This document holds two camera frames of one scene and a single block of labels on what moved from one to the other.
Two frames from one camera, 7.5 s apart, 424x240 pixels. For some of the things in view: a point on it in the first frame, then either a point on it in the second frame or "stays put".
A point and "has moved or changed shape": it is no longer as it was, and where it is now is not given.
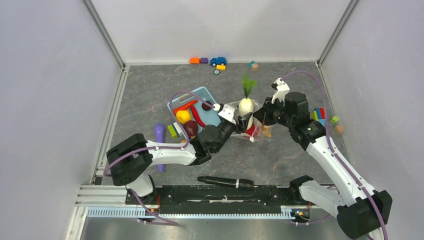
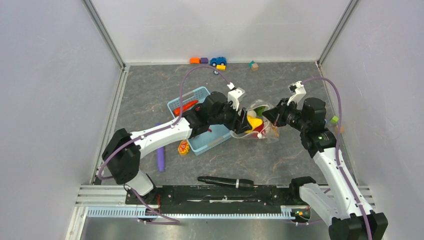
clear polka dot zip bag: x=249 y=127 has moved or changed shape
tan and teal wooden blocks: x=254 y=65 stays put
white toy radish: x=246 y=105 has moved or changed shape
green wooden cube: x=334 y=119 stays put
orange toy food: x=265 y=130 -> x=275 y=130
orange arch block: x=194 y=60 stays put
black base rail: x=223 y=198 stays put
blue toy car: x=215 y=61 stays put
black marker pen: x=242 y=184 stays put
